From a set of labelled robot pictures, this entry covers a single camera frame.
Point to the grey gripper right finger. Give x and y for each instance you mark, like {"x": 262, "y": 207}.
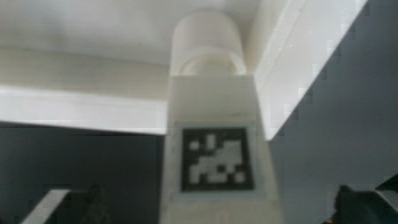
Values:
{"x": 369, "y": 207}

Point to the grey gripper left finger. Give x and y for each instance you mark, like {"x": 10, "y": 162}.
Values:
{"x": 47, "y": 206}

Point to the white furniture leg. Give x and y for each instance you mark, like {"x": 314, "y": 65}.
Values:
{"x": 220, "y": 185}

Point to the white square tabletop part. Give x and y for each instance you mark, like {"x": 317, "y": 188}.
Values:
{"x": 86, "y": 51}

